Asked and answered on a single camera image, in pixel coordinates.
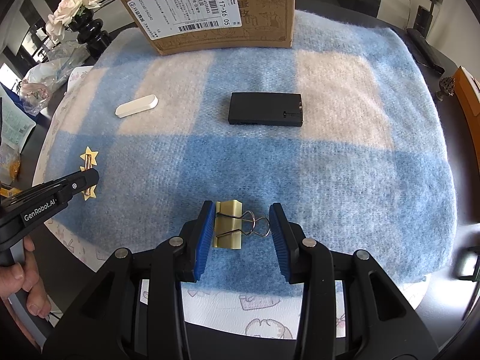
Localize person's left hand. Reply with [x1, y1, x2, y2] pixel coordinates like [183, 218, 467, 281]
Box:
[0, 235, 52, 342]

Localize white oblong eraser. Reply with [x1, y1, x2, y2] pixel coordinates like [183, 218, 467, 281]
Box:
[115, 94, 159, 119]

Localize white rose bouquet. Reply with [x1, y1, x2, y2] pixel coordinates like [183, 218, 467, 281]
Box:
[46, 0, 103, 41]

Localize black glossy vase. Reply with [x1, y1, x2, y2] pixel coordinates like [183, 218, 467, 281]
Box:
[68, 9, 112, 60]

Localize clear plastic bag pile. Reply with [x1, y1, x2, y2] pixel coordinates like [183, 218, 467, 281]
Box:
[19, 41, 90, 116]

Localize gold three-star hair clip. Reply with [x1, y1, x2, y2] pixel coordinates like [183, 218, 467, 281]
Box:
[80, 146, 98, 201]

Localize green printed leaflet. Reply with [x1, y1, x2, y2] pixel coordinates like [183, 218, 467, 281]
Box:
[1, 88, 36, 153]

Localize gold binder clip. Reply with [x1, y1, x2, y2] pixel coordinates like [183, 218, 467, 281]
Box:
[212, 200, 271, 250]

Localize small bronze figurine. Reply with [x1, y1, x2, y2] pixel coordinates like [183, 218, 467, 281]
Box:
[435, 76, 455, 101]

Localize blue white checked blanket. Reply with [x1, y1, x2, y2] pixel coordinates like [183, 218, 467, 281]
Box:
[35, 11, 456, 284]

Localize black remote control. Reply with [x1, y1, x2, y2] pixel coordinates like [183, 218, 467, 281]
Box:
[407, 28, 445, 75]

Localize brown cardboard box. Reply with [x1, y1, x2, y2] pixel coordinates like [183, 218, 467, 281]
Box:
[120, 0, 295, 55]

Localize black rectangular device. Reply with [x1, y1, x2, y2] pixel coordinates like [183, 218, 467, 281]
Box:
[228, 92, 303, 127]

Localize white cartoon-print paper mat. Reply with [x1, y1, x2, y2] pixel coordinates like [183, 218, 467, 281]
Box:
[31, 65, 346, 340]

